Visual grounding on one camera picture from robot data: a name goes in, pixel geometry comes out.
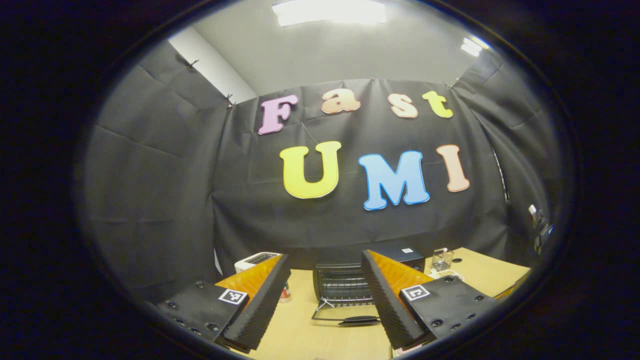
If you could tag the black electric oven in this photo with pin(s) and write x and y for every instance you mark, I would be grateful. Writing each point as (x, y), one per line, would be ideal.
(340, 285)

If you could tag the clear plastic bottle red label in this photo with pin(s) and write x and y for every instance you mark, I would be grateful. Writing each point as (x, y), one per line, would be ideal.
(286, 295)

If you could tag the small ceiling light panel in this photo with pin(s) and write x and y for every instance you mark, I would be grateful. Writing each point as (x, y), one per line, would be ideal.
(471, 46)

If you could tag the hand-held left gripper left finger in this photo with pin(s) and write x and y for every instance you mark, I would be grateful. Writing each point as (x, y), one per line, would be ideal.
(262, 310)

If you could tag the black backdrop cloth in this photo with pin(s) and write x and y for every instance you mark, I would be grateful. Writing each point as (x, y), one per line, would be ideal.
(200, 200)

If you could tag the white toaster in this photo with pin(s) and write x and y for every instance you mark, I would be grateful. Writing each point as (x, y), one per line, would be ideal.
(250, 260)

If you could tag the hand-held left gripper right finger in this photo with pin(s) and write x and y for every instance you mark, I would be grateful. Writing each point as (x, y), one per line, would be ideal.
(387, 305)

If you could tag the large ceiling light panel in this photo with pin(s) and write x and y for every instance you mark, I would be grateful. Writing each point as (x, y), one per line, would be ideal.
(330, 11)

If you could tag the white divided dish with beans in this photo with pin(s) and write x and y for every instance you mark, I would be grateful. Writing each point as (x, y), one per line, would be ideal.
(450, 275)

